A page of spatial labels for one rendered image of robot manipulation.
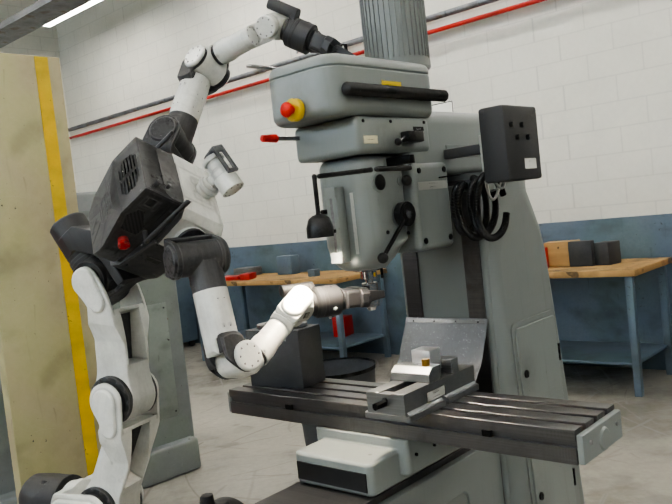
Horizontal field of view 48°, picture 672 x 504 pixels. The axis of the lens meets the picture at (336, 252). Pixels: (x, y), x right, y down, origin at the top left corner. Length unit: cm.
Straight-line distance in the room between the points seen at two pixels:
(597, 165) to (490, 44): 142
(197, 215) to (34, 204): 156
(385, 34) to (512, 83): 442
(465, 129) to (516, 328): 66
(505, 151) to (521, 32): 460
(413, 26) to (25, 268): 196
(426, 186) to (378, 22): 51
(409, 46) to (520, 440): 117
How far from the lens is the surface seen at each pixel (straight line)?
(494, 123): 214
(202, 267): 191
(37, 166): 350
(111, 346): 226
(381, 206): 207
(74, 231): 228
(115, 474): 237
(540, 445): 185
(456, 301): 245
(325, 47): 216
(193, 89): 231
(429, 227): 221
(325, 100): 195
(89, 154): 1158
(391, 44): 231
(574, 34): 648
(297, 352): 237
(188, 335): 959
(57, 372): 351
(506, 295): 243
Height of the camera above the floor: 148
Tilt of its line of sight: 3 degrees down
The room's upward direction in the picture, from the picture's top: 6 degrees counter-clockwise
